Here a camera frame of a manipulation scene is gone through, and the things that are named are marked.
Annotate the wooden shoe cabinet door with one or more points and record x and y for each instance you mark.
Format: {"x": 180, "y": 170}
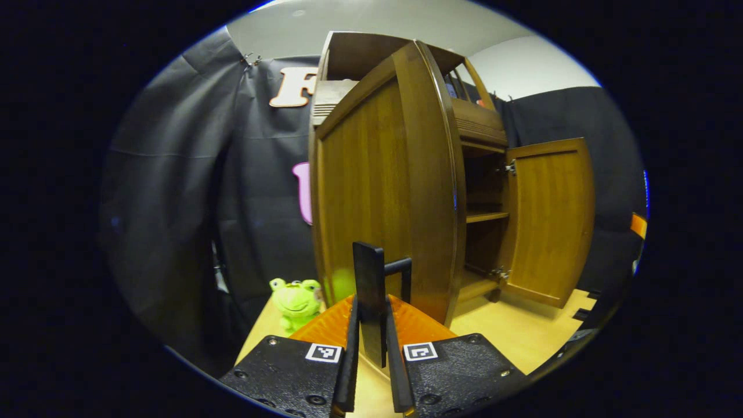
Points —
{"x": 377, "y": 186}
{"x": 551, "y": 220}

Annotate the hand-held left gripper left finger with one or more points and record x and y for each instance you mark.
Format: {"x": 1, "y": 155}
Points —
{"x": 350, "y": 371}

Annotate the wooden double-door shoe cabinet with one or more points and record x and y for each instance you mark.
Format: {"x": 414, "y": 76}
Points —
{"x": 360, "y": 55}

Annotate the green frog plush toy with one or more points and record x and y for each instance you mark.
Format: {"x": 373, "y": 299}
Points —
{"x": 296, "y": 302}

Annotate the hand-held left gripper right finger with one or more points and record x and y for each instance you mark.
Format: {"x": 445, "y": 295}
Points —
{"x": 396, "y": 371}

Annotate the wooden inner shelf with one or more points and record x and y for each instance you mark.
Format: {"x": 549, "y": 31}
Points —
{"x": 487, "y": 217}

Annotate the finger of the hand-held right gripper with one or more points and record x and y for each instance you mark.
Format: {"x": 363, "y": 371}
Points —
{"x": 638, "y": 226}

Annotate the black backdrop cloth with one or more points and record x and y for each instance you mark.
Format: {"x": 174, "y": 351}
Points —
{"x": 174, "y": 203}

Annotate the metal door hinge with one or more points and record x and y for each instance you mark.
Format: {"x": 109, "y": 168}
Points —
{"x": 511, "y": 168}
{"x": 499, "y": 273}

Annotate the wooden cabinet drawer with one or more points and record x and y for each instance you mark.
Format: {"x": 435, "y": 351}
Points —
{"x": 479, "y": 125}

